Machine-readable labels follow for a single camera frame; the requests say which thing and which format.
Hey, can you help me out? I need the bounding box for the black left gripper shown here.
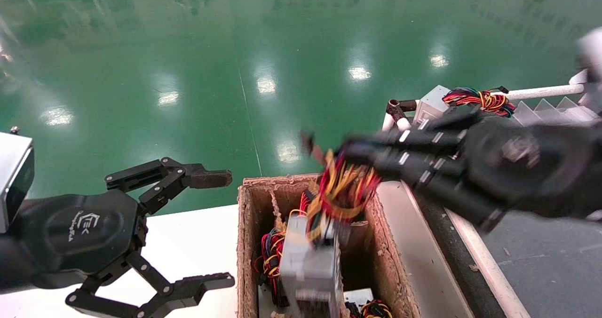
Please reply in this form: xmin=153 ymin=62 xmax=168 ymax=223
xmin=14 ymin=157 xmax=236 ymax=318

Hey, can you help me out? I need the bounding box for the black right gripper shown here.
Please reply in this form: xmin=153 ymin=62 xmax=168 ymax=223
xmin=340 ymin=106 xmax=602 ymax=235

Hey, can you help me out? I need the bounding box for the silver power supply with cables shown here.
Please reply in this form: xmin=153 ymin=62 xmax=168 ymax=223
xmin=413 ymin=85 xmax=517 ymax=127
xmin=279 ymin=131 xmax=383 ymax=318

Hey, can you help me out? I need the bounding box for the black pipe connector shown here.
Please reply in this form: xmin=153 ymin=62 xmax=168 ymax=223
xmin=386 ymin=99 xmax=419 ymax=121

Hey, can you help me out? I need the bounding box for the black brush strip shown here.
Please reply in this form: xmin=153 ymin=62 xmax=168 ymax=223
xmin=414 ymin=191 xmax=507 ymax=318

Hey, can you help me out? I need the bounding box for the brown cardboard box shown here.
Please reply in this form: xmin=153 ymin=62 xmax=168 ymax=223
xmin=237 ymin=173 xmax=421 ymax=318

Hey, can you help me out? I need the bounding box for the clear acrylic zigzag divider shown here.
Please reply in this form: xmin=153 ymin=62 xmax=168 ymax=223
xmin=511 ymin=96 xmax=602 ymax=127

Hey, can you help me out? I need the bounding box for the power supply with coloured cables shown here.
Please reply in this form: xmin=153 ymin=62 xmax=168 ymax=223
xmin=253 ymin=228 xmax=288 ymax=308
xmin=288 ymin=190 xmax=318 ymax=221
xmin=346 ymin=299 xmax=394 ymax=318

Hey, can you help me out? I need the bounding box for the long white frame pipe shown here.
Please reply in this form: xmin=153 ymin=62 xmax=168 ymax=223
xmin=396 ymin=117 xmax=532 ymax=318

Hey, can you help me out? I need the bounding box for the short white frame pipe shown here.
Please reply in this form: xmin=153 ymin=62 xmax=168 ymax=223
xmin=505 ymin=83 xmax=586 ymax=102

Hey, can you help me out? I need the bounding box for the white frame panel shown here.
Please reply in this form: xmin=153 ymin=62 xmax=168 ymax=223
xmin=568 ymin=69 xmax=591 ymax=86

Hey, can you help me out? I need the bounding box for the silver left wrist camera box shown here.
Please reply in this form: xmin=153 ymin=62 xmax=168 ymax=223
xmin=0 ymin=126 xmax=35 ymax=234

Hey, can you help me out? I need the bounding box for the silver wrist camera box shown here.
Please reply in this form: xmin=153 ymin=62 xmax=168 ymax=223
xmin=0 ymin=126 xmax=35 ymax=234
xmin=577 ymin=26 xmax=602 ymax=72

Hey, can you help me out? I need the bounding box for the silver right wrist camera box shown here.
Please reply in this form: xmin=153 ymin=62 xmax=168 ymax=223
xmin=577 ymin=26 xmax=602 ymax=72

